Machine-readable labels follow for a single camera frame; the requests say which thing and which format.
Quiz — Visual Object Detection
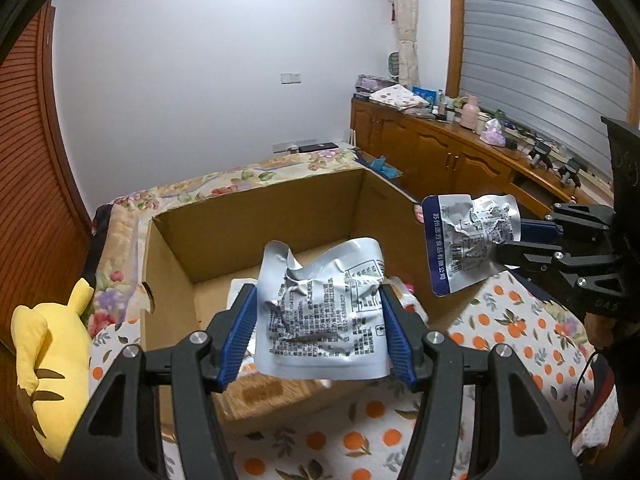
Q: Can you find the yellow plush toy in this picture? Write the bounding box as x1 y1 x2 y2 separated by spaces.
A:
10 277 93 461

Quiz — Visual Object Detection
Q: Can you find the person's right hand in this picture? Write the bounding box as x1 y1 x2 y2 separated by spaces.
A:
584 312 623 353

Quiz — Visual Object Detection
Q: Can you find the orange white snack packet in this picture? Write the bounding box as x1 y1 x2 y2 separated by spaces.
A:
395 275 430 331

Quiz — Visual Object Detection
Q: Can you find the folded purple cloth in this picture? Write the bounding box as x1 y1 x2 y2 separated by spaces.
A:
354 74 396 96

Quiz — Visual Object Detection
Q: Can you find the cream curtain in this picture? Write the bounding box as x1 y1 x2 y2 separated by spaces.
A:
387 0 421 88

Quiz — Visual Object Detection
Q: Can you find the group of small bottles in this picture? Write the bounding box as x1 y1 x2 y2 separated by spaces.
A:
432 89 463 122

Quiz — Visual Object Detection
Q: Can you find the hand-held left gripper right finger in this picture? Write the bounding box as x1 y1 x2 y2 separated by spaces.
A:
377 284 583 480

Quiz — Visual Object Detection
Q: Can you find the purple tissue pack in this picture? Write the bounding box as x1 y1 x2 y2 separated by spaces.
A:
480 117 506 146

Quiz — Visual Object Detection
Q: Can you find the folded floral cloth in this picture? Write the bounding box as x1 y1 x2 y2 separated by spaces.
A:
369 84 431 112

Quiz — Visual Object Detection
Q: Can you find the louvered wooden wardrobe door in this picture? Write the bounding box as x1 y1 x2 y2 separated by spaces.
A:
0 0 93 480

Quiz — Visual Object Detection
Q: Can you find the wooden window frame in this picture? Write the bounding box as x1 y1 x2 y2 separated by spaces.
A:
446 0 478 99

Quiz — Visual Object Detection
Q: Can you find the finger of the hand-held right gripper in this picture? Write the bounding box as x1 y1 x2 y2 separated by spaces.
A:
492 240 626 297
520 202 616 248

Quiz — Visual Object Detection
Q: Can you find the silver snack packet blue edge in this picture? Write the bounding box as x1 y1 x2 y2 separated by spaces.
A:
421 192 522 296

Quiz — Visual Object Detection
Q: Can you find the blue cloth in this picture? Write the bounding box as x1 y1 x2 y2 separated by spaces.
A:
367 156 403 179

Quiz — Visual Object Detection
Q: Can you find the cardboard box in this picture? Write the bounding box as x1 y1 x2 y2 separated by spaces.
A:
140 167 481 428

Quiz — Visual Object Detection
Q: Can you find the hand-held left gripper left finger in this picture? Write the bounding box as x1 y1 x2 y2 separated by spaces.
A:
57 282 258 480

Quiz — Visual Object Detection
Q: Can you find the grey window blind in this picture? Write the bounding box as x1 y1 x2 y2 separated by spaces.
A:
457 0 636 181

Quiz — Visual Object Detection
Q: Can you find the black cable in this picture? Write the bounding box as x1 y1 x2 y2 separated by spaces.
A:
570 350 601 441

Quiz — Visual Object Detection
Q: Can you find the dark cloth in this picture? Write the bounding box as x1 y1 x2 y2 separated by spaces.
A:
82 205 112 286

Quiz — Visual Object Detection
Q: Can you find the orange fruit print blanket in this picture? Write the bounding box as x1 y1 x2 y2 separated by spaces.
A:
87 270 621 480

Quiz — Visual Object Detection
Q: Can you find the wooden cabinet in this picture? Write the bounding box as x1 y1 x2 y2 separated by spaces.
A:
350 97 616 221

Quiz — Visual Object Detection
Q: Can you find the pink bottle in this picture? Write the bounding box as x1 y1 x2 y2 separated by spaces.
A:
460 96 482 131

